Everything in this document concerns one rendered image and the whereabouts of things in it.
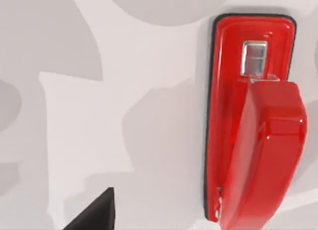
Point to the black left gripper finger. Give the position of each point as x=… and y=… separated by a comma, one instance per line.
x=99, y=212

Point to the red stapler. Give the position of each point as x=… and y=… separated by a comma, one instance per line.
x=248, y=140

